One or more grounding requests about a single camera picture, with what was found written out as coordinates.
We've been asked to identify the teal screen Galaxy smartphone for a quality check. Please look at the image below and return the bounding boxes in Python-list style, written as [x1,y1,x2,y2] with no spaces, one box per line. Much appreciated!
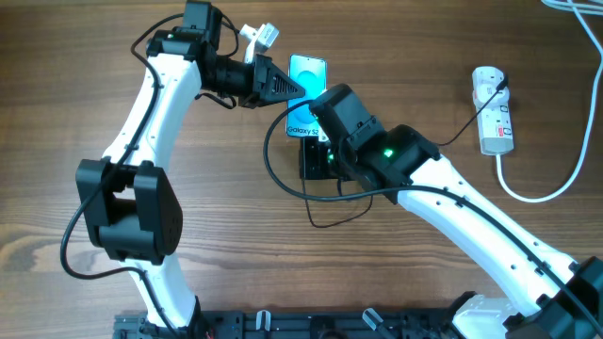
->
[285,54,327,137]

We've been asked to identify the white power strip socket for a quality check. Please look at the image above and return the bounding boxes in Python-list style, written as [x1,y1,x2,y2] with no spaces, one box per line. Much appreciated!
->
[472,66,513,155]

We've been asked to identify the black USB charging cable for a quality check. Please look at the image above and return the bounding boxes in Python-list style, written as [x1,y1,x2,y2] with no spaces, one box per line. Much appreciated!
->
[301,73,510,229]

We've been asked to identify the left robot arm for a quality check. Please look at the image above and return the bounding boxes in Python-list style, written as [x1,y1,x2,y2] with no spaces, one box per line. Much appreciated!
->
[74,1,304,338]

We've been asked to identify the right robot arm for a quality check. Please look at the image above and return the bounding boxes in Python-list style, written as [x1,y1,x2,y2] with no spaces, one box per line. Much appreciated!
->
[309,84,602,338]

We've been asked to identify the white charger plug adapter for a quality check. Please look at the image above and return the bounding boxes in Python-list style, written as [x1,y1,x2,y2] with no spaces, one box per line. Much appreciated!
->
[473,83,510,109]

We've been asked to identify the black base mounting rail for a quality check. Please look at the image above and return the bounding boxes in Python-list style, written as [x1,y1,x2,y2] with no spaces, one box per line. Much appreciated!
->
[112,308,453,339]

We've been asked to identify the white power strip cord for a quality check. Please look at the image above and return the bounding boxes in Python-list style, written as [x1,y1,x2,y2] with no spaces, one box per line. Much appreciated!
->
[495,0,603,204]

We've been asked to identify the white cables at corner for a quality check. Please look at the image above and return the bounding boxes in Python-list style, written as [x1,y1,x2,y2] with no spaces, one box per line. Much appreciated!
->
[540,0,603,17]

